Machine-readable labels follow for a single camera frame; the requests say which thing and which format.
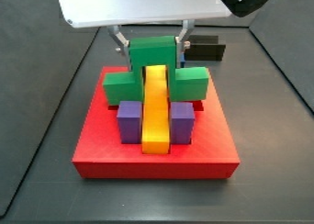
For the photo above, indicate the right blue post block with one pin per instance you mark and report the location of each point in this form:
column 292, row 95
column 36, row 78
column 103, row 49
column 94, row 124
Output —
column 182, row 60

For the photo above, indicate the long yellow bar block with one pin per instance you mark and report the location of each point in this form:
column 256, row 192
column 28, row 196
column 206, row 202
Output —
column 155, row 124

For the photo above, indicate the red base board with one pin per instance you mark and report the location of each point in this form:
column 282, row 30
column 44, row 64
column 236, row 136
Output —
column 103, row 157

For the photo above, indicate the left purple post block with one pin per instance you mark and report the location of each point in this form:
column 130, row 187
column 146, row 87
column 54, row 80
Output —
column 130, row 121

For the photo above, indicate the green bridge-shaped block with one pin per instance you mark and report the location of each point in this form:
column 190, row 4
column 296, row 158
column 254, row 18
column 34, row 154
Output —
column 187, row 82

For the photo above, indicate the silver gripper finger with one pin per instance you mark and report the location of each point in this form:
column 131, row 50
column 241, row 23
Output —
column 118, row 37
column 187, row 26

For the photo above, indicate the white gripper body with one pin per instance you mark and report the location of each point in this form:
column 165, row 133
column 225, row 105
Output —
column 101, row 13

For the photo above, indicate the black angle fixture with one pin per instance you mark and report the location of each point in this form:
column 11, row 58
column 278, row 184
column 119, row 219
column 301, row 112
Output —
column 205, row 48

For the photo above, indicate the purple post block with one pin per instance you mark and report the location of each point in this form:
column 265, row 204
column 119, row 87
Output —
column 182, row 122
column 130, row 121

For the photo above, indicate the right purple post block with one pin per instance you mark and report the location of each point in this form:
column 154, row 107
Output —
column 182, row 122

